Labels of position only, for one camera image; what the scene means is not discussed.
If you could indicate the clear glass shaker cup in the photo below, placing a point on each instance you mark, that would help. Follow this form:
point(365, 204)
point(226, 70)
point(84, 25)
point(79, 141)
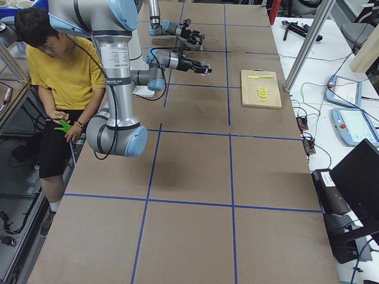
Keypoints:
point(207, 68)

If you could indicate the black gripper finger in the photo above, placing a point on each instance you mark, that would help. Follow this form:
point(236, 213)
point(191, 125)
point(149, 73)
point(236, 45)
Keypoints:
point(195, 40)
point(196, 63)
point(198, 70)
point(197, 34)

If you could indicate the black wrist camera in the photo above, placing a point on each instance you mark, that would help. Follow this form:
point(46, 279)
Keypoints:
point(186, 23)

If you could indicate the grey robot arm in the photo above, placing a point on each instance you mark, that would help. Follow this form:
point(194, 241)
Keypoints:
point(171, 28)
point(112, 27)

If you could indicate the black monitor on stand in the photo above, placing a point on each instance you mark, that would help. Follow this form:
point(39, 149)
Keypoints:
point(356, 178)

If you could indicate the bamboo cutting board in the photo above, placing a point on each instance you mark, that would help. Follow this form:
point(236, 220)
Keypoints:
point(250, 93)

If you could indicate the steel double jigger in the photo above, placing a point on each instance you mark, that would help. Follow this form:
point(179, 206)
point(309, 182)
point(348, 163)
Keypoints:
point(201, 39)

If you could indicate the black box device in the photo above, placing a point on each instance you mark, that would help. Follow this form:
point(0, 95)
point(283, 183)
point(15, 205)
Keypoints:
point(330, 198)

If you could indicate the light wooden board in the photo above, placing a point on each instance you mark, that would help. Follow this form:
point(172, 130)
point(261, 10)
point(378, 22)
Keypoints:
point(367, 55)

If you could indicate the teach pendant with red button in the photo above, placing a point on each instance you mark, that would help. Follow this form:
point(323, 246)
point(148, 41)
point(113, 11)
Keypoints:
point(353, 126)

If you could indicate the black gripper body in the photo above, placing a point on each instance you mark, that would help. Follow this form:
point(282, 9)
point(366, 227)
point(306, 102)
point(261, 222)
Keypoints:
point(188, 33)
point(185, 63)

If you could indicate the aluminium frame post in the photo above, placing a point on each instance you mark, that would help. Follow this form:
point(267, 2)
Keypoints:
point(316, 26)

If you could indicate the person in yellow shirt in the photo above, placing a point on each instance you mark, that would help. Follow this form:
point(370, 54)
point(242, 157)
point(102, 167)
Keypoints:
point(71, 87)

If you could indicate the yellow plastic knife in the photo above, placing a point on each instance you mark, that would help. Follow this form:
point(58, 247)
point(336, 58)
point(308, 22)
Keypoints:
point(260, 76)

